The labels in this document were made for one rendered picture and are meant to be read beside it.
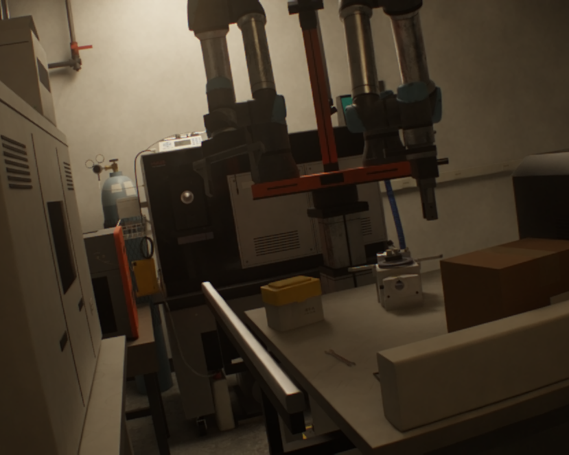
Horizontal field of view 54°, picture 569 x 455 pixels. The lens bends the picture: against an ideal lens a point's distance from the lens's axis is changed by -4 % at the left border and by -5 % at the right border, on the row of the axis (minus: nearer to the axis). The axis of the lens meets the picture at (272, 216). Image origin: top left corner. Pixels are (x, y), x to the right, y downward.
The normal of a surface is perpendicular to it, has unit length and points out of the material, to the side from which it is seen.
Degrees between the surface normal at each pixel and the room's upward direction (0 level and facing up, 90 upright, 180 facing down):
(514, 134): 90
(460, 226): 90
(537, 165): 57
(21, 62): 90
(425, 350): 0
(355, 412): 0
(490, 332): 0
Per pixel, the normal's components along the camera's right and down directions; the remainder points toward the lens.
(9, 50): 0.23, 0.04
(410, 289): -0.10, 0.10
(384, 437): -0.15, -0.98
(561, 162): -0.89, -0.39
